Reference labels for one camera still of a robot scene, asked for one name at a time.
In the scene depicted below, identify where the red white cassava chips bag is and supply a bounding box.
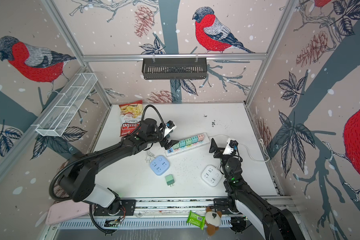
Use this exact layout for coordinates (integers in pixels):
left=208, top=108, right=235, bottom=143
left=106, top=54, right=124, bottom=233
left=119, top=100, right=143, bottom=137

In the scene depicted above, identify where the white cube power socket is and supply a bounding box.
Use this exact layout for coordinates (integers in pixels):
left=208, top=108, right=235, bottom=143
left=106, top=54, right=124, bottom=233
left=201, top=165, right=223, bottom=187

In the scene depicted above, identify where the blue cube power socket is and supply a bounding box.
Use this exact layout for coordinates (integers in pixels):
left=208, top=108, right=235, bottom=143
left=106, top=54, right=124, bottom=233
left=150, top=155, right=170, bottom=176

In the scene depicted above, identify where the white power cable blue cube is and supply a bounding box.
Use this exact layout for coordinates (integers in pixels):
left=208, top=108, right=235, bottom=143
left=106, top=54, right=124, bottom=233
left=146, top=150, right=156, bottom=163

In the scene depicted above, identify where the green wipes packet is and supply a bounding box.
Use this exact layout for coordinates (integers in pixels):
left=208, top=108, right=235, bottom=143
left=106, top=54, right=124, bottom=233
left=187, top=212, right=205, bottom=230

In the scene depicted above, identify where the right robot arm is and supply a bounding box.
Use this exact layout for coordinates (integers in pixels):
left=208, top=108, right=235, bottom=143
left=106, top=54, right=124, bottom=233
left=209, top=139, right=305, bottom=240

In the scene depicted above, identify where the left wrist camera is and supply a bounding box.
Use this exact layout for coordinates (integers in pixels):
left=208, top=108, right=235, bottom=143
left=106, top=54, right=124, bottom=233
left=164, top=121, right=177, bottom=137

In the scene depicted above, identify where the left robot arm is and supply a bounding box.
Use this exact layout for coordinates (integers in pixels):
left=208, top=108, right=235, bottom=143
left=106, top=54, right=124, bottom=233
left=49, top=116, right=177, bottom=235

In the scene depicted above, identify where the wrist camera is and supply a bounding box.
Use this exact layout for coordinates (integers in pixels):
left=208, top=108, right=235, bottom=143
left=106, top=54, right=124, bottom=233
left=223, top=138, right=239, bottom=156
left=164, top=121, right=177, bottom=137

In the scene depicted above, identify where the white mesh wall basket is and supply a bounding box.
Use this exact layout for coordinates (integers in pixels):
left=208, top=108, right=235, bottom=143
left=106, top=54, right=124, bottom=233
left=36, top=73, right=98, bottom=137

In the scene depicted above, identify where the black wire basket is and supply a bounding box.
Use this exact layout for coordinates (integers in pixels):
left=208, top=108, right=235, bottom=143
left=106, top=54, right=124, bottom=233
left=142, top=58, right=208, bottom=80

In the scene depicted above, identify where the pink plug adapter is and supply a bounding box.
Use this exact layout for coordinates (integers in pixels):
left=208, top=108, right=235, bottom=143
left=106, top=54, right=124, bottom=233
left=197, top=134, right=205, bottom=142

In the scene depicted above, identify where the white multicolour power strip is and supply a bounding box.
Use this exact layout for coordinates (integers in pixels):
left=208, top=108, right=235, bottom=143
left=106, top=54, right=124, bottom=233
left=165, top=133, right=210, bottom=157

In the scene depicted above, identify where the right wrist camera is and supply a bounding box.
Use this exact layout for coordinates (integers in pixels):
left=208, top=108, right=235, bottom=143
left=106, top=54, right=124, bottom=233
left=223, top=138, right=239, bottom=156

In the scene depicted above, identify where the pink tray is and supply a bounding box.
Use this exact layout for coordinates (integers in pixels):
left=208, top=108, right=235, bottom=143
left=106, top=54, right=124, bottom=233
left=46, top=200, right=90, bottom=226

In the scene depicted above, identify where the brown white plush toy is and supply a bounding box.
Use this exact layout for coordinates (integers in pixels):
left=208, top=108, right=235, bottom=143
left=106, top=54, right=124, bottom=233
left=205, top=207, right=223, bottom=236

